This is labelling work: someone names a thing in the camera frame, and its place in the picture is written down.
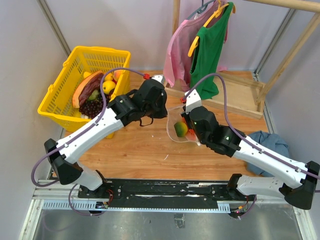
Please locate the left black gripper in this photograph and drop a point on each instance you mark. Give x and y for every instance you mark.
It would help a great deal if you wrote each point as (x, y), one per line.
(163, 113)

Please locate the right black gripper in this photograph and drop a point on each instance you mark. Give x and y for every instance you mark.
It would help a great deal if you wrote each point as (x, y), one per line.
(185, 115)

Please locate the clear zip top bag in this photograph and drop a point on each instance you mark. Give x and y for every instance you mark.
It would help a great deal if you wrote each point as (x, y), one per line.
(173, 117)

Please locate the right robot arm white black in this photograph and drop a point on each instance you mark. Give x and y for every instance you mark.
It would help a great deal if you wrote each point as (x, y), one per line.
(290, 180)

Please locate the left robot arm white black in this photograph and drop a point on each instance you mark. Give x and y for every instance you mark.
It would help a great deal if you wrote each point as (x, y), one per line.
(147, 101)

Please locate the pink shirt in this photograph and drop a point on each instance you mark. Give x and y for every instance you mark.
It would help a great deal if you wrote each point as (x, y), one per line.
(177, 64)

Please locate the pink orange peach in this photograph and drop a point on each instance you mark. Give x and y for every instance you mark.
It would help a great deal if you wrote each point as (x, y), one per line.
(117, 74)

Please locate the yellow lemon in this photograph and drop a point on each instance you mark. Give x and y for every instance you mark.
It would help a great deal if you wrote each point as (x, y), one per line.
(108, 87)

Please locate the orange yellow peach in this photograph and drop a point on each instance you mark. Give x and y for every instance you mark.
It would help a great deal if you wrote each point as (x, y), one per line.
(109, 77)

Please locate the wooden clothes rack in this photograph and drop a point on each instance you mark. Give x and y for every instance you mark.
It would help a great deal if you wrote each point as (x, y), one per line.
(246, 97)

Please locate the dark purple grape bunch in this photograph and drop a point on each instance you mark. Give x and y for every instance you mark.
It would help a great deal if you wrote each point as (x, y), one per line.
(91, 108)

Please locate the yellow clothes hanger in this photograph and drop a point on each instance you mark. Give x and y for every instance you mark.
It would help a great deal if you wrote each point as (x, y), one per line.
(215, 26)

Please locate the green shirt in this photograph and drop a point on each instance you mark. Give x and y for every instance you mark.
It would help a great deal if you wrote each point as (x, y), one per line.
(205, 59)

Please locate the blue crumpled cloth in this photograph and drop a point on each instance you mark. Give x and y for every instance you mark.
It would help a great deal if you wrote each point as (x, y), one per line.
(271, 141)

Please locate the yellow plastic basket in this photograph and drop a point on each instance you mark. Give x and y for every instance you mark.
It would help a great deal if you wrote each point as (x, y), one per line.
(57, 102)

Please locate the grey clothes hanger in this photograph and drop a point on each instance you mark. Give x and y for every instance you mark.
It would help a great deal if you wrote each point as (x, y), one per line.
(201, 9)

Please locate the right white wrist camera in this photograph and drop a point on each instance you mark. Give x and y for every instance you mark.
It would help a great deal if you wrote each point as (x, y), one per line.
(191, 100)

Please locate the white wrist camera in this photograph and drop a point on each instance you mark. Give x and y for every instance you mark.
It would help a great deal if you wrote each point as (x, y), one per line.
(191, 100)
(160, 78)

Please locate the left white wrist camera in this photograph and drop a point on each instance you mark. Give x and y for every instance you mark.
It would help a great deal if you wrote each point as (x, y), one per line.
(160, 78)

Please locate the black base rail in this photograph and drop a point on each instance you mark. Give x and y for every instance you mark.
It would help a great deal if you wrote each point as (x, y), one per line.
(162, 195)

